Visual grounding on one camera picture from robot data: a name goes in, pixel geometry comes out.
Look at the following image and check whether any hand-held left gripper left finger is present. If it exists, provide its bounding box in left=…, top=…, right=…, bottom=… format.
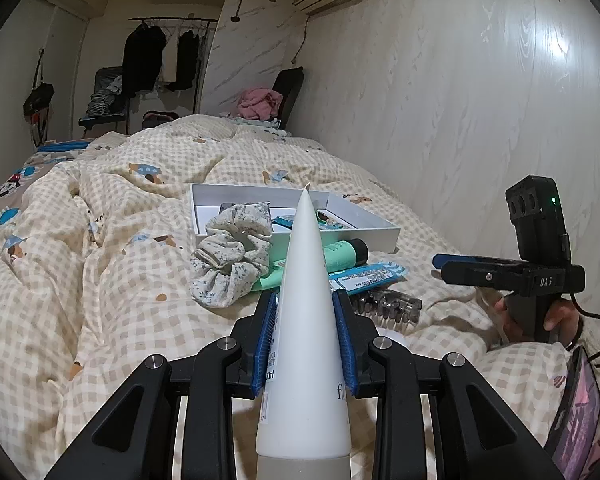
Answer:
left=45, top=290, right=278, bottom=480

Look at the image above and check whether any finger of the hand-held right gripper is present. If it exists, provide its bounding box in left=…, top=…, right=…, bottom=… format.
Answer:
left=440, top=261, right=528, bottom=292
left=431, top=254, right=523, bottom=267

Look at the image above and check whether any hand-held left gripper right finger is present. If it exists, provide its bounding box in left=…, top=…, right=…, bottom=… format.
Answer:
left=331, top=289, right=546, bottom=480

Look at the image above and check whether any white cosmetic tube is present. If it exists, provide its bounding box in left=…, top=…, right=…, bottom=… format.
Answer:
left=256, top=183, right=352, bottom=480

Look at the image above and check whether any screwdriver bit holder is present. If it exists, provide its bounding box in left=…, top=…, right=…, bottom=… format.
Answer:
left=352, top=290, right=423, bottom=336

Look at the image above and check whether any long teal wrapper packet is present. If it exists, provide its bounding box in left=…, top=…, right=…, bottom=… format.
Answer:
left=327, top=261, right=410, bottom=295

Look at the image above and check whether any white cardboard box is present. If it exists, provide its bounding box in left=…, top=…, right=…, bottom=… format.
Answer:
left=189, top=182, right=402, bottom=256

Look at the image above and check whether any floral fabric scrunchie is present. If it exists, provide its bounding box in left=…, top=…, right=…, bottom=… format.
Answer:
left=189, top=201, right=273, bottom=309

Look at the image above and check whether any mint tube with black cap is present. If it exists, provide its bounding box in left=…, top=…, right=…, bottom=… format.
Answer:
left=322, top=238, right=370, bottom=276

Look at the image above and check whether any person's right hand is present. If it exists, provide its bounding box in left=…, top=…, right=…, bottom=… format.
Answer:
left=495, top=295, right=583, bottom=347

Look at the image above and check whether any checked cream quilt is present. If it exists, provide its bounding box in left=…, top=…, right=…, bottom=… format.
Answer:
left=0, top=114, right=600, bottom=480

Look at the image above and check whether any smartphone with pink screen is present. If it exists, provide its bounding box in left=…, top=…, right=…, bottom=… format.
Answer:
left=542, top=345, right=600, bottom=480

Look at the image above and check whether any pale printed clothes pile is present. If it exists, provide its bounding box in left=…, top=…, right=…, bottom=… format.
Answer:
left=220, top=112, right=288, bottom=136

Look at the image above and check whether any pink clothing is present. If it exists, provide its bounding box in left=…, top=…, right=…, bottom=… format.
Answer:
left=237, top=87, right=283, bottom=122

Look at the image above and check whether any black chair with armrests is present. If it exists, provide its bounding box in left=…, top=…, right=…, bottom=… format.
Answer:
left=78, top=67, right=131, bottom=136

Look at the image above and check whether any blue flat item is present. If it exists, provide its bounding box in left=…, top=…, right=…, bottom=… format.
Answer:
left=35, top=141, right=93, bottom=153

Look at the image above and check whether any striped clothes pile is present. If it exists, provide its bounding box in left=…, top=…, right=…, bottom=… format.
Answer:
left=86, top=76, right=126, bottom=117

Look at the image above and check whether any grey cartoon bedsheet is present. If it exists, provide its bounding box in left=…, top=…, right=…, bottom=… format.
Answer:
left=0, top=145, right=88, bottom=256

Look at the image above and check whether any small black hanging garment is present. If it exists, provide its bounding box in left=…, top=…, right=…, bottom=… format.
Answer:
left=167, top=30, right=201, bottom=92

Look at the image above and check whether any large black hanging garment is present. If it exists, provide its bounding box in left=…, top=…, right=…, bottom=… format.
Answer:
left=121, top=24, right=167, bottom=98

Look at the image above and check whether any black hanging bag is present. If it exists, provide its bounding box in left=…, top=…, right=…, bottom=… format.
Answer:
left=23, top=49, right=56, bottom=116

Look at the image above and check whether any black clothes rack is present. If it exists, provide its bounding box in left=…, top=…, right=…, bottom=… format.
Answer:
left=127, top=16, right=218, bottom=116

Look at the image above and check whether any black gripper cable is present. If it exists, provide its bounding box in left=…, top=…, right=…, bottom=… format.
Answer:
left=567, top=297, right=600, bottom=366

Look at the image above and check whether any hanging power cable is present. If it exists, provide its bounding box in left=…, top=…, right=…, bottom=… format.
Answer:
left=290, top=12, right=311, bottom=66

